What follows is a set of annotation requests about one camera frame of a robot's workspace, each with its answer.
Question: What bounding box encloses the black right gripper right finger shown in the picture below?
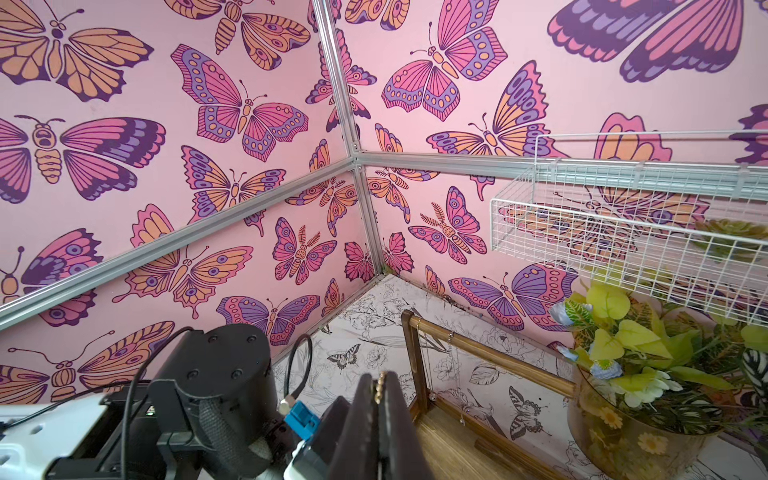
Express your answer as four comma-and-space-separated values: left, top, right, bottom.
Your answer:
377, 371, 434, 480

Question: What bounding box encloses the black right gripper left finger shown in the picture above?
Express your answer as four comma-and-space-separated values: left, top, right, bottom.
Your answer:
326, 374, 379, 480

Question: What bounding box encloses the silver crystal bead necklace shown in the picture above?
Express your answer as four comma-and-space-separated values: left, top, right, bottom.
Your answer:
422, 332, 481, 433

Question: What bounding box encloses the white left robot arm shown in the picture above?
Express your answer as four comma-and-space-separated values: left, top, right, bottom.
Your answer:
1, 324, 298, 479

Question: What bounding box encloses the wooden jewelry display stand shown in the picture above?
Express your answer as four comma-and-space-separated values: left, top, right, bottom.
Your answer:
401, 309, 575, 479

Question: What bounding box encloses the artificial plant in gold pot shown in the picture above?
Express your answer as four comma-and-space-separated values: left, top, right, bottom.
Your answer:
547, 282, 767, 479

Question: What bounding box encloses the small succulent in basket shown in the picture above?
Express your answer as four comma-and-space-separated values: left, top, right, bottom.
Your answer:
690, 219, 767, 263

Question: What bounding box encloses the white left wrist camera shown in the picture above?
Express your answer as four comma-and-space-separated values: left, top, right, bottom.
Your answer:
279, 395, 351, 480

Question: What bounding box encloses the white wire wall basket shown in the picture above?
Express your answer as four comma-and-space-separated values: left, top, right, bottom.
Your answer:
490, 130, 767, 325

